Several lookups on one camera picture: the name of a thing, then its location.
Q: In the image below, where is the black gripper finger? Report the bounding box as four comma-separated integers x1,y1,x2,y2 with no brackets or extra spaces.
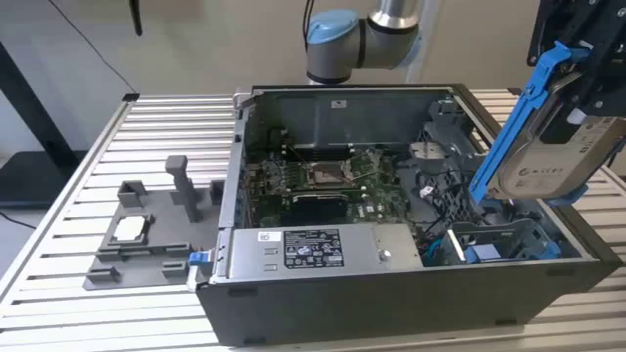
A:
540,75,586,144

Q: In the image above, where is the hard disk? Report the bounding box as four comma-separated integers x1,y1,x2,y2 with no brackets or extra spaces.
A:
467,40,626,208

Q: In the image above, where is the grey disk bay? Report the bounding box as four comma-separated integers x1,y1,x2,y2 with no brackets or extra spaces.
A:
447,218,562,267

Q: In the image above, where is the black fan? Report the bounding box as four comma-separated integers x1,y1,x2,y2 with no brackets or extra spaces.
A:
430,172,486,229

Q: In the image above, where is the blue bay clip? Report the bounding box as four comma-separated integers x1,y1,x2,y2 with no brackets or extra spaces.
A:
543,234,562,258

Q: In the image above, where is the green motherboard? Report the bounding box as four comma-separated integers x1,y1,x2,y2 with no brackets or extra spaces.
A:
243,144,416,230

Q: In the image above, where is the CPU socket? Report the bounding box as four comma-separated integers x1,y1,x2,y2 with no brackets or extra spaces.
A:
300,161,358,190

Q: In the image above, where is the silver power supply unit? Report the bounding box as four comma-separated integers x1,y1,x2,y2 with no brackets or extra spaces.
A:
227,223,424,276

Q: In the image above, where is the black heat sink block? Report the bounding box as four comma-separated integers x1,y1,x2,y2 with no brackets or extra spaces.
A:
291,194,351,225

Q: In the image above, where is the black open PC case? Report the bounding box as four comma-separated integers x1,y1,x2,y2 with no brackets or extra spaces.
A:
188,83,623,348

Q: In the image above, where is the silver CPU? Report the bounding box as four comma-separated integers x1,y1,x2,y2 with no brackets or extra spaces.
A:
112,216,148,242

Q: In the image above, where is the grey parts rack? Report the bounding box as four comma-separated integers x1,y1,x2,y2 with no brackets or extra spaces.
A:
83,155,227,291

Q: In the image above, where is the black stand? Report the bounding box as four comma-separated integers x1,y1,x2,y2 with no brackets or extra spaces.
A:
0,40,89,210

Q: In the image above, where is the grey plastic bracket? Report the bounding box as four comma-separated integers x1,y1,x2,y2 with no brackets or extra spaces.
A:
408,98,490,177

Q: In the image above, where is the blue wire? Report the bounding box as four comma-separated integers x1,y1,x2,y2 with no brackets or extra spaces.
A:
423,238,444,263

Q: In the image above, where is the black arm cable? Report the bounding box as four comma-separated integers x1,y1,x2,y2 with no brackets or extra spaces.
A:
302,0,316,45

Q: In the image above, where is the thick black hanging cable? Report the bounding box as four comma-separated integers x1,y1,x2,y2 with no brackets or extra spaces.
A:
127,0,144,37

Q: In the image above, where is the thin black cable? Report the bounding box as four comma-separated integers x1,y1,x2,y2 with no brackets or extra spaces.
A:
48,0,136,95

